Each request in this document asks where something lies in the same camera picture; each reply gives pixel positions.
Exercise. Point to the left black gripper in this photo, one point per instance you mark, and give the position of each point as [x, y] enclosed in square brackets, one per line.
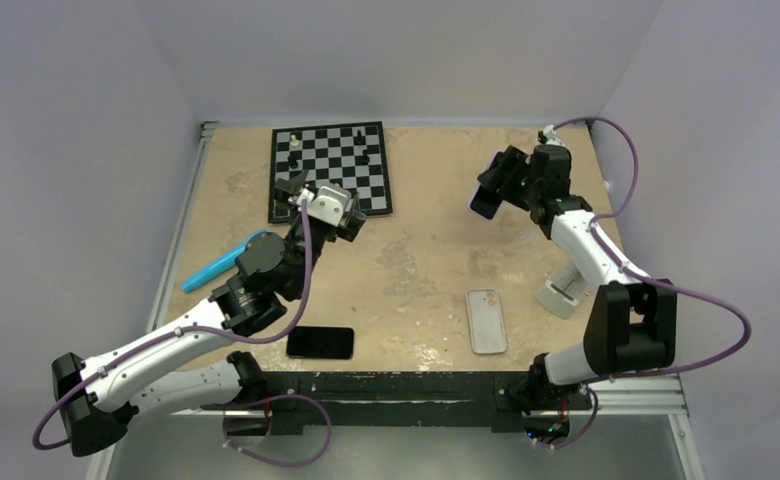
[292, 186]

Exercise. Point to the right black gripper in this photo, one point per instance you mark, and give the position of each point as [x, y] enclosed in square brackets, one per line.
[514, 162]

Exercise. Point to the phone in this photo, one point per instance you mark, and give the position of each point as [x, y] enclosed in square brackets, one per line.
[485, 203]
[320, 342]

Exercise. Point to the white phone case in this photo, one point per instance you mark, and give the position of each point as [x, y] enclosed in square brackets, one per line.
[485, 319]

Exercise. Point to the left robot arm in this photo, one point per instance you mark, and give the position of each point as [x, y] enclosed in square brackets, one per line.
[99, 398]

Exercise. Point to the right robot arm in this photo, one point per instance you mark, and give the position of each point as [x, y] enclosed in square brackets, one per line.
[632, 324]

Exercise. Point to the black white chessboard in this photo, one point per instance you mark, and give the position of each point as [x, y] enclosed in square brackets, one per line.
[330, 156]

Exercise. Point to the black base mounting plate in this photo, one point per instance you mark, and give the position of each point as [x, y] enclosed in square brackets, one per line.
[501, 401]

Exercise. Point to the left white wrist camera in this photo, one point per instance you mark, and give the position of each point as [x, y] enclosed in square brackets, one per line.
[326, 203]

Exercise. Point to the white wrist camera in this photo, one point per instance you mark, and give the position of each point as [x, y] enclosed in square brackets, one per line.
[548, 137]
[326, 203]

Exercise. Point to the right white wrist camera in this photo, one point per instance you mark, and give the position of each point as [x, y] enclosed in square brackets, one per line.
[548, 137]

